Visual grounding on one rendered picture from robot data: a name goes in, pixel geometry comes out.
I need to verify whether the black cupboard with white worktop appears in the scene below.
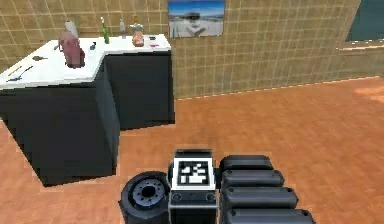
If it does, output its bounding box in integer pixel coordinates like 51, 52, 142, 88
0, 34, 176, 187

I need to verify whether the orange vase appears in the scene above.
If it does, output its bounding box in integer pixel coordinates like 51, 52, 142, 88
130, 22, 145, 48

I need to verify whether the yellow pencil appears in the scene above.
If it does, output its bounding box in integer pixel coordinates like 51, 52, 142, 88
7, 65, 23, 77

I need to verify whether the green bottle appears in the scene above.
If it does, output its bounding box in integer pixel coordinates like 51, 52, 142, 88
100, 16, 111, 45

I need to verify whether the white paper roll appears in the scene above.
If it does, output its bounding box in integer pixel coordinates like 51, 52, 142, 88
64, 20, 79, 38

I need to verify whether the grey bottle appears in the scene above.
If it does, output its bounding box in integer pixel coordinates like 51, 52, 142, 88
119, 18, 127, 40

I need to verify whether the red kettle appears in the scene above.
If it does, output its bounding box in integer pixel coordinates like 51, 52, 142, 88
58, 30, 86, 69

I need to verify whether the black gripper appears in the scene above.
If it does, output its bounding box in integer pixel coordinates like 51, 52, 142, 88
118, 170, 172, 224

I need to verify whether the framed beach picture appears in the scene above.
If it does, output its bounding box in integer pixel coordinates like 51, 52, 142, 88
167, 0, 226, 39

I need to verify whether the black spatula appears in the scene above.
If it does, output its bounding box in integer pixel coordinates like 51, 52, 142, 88
5, 65, 34, 83

